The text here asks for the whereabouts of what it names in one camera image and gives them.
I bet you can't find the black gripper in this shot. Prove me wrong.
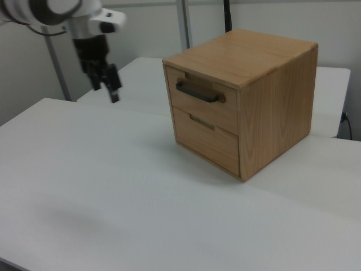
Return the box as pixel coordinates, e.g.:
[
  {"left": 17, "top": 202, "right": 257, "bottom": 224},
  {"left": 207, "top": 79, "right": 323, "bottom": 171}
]
[{"left": 72, "top": 34, "right": 122, "bottom": 104}]

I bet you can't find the black metal drawer handle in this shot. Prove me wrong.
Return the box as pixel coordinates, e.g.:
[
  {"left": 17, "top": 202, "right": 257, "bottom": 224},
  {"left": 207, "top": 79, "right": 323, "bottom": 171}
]
[{"left": 175, "top": 80, "right": 220, "bottom": 104}]

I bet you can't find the wooden drawer with black handle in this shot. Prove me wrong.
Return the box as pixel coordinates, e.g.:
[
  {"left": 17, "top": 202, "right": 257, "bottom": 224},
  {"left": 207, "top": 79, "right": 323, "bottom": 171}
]
[{"left": 165, "top": 65, "right": 240, "bottom": 136}]

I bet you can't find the wooden drawer with recessed grip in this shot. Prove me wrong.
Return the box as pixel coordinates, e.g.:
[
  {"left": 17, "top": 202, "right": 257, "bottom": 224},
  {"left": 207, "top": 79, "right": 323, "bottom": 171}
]
[{"left": 171, "top": 106, "right": 241, "bottom": 176}]

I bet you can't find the wooden two-drawer cabinet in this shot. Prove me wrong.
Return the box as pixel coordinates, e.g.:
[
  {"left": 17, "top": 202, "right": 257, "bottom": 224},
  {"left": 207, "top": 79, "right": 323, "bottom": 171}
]
[{"left": 162, "top": 29, "right": 319, "bottom": 183}]

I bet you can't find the grey metal partition post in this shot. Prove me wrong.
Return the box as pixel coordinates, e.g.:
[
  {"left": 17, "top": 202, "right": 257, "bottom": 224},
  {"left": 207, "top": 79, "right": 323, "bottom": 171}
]
[
  {"left": 177, "top": 0, "right": 193, "bottom": 49},
  {"left": 44, "top": 25, "right": 71, "bottom": 102}
]

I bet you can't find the black camera stand pole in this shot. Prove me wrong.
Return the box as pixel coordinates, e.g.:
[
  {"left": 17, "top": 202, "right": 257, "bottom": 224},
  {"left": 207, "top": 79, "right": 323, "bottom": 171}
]
[{"left": 223, "top": 0, "right": 234, "bottom": 33}]

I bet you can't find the black power cable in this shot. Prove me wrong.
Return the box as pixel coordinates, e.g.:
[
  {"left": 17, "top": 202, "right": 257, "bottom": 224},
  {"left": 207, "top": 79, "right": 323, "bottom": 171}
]
[{"left": 341, "top": 112, "right": 353, "bottom": 140}]

